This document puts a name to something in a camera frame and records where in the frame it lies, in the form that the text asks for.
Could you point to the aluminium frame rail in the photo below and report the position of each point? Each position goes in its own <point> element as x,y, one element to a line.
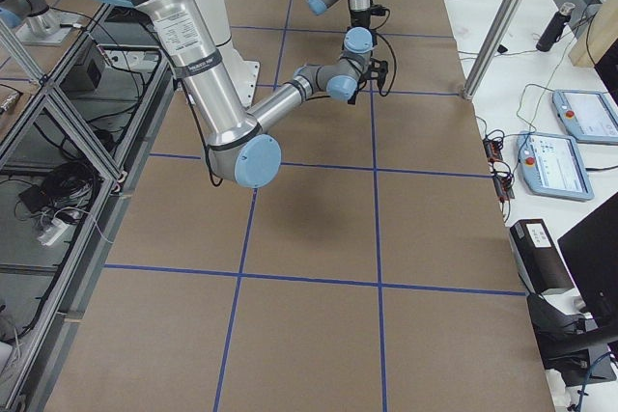
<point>79,121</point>

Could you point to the black computer monitor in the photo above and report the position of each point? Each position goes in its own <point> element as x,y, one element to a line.
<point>589,249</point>

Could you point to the teach pendant tablet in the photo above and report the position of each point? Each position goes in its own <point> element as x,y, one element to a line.
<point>551,166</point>
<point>586,115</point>

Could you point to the near teach pendant tablet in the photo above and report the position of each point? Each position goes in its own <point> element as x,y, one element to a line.
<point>551,166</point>

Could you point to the black water bottle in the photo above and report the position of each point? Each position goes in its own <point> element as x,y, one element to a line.
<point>555,28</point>

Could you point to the black box white label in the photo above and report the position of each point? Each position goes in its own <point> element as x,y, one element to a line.
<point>539,262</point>

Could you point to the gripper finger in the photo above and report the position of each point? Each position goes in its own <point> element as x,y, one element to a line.
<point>352,100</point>
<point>379,72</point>

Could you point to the aluminium frame post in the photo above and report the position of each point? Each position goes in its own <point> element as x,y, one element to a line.
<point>504,16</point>

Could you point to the far teach pendant tablet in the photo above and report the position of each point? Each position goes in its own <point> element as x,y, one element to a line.
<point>586,115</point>

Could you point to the white power strip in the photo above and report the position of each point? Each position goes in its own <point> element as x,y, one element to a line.
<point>53,232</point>

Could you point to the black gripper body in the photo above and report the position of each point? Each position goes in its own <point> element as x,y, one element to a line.
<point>353,95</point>

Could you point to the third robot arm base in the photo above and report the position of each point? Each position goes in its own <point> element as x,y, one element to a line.
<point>36,23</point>

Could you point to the small circuit board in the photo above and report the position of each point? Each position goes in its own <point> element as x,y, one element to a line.
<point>493,149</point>

